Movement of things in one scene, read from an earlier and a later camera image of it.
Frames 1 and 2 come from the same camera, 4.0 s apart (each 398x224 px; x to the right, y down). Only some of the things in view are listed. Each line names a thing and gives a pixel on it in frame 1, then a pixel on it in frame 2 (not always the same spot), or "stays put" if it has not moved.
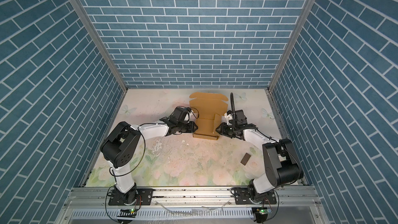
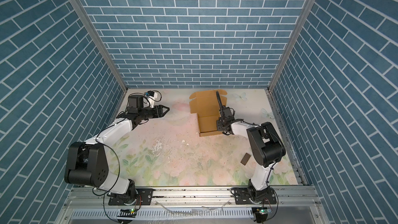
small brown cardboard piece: (245, 158) stays put
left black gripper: (192, 127) -> (159, 113)
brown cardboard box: (210, 107) stays put
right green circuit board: (264, 210) stays put
